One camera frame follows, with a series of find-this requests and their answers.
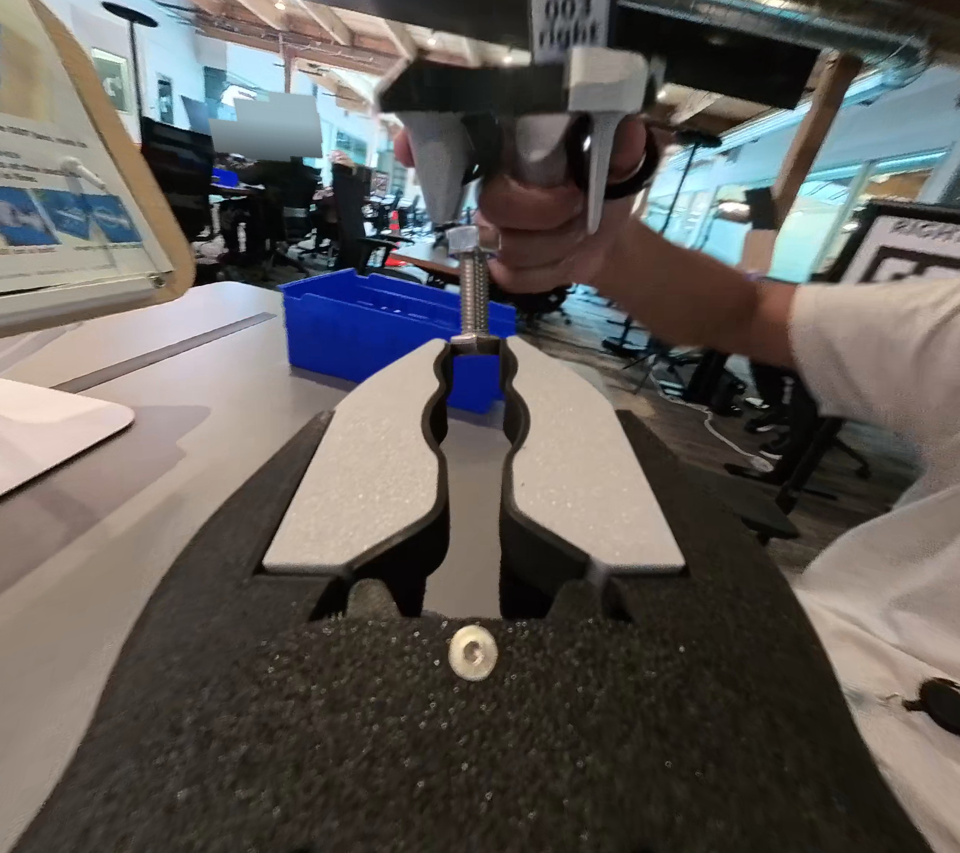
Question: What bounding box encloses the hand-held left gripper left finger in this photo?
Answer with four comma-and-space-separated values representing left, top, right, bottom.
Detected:
258, 335, 455, 618

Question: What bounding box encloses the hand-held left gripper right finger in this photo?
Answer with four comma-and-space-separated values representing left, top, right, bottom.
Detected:
497, 335, 689, 618

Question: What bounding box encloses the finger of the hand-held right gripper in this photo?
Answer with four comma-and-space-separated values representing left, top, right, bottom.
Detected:
403, 110, 477, 227
564, 45, 651, 237

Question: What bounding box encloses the steel hex nut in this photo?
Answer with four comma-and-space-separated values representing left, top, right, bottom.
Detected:
446, 225, 502, 259

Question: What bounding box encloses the steel hex bolt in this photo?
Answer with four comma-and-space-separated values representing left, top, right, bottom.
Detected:
448, 251, 502, 355

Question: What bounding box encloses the blue plastic bin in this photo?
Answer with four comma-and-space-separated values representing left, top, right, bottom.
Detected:
277, 268, 519, 415

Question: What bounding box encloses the person's right hand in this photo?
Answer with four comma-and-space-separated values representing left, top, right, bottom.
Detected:
393, 116, 650, 295

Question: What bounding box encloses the black office chair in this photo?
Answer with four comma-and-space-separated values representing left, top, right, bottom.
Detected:
141, 116, 219, 247
330, 163, 406, 277

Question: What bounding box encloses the black floor lamp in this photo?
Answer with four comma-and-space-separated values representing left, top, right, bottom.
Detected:
673, 127, 723, 232
101, 1, 160, 119

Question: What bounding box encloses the black hanging display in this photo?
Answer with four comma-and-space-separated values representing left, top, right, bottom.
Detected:
285, 0, 824, 113

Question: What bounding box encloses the wooden desk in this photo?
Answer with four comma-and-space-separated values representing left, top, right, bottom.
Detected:
390, 241, 466, 284

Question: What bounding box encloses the wooden document stand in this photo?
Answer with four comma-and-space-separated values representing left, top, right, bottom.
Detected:
0, 0, 198, 500

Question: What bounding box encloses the person in white shirt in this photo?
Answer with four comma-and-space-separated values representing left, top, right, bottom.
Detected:
787, 274, 960, 853

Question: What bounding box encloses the framed marker sign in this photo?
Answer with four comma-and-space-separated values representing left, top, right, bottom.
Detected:
832, 200, 960, 284

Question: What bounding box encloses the printed instruction sheet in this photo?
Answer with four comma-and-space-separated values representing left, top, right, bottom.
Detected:
0, 0, 162, 299

